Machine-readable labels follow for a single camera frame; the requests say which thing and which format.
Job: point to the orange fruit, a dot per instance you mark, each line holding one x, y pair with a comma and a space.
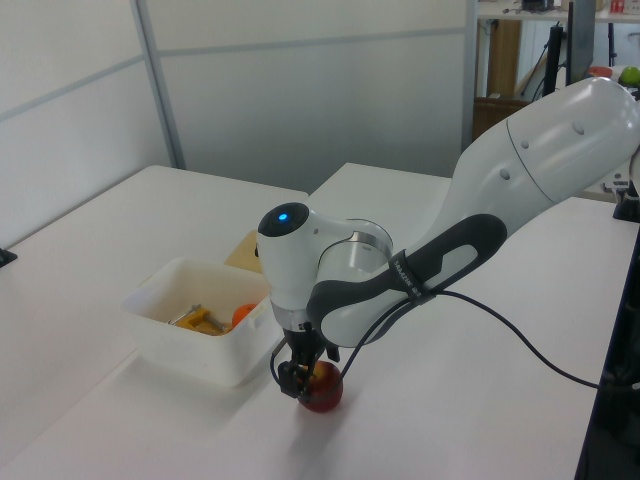
245, 312

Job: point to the green apple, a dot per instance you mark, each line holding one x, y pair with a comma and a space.
631, 76

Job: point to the white plastic container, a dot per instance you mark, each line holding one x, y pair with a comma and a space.
200, 345

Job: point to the orange clamp tool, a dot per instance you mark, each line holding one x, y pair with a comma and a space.
200, 320

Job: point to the black clamp base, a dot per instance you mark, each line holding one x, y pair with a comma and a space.
629, 207

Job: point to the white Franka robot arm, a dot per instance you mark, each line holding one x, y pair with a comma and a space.
530, 165

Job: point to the grey partition post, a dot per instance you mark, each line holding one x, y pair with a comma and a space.
160, 85

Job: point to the red apple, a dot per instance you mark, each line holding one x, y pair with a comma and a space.
327, 387

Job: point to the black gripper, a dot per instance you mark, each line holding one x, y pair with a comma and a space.
307, 345

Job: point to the small black table clamp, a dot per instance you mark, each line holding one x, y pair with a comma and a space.
6, 257

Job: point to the dark monitor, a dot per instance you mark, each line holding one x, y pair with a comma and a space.
581, 40

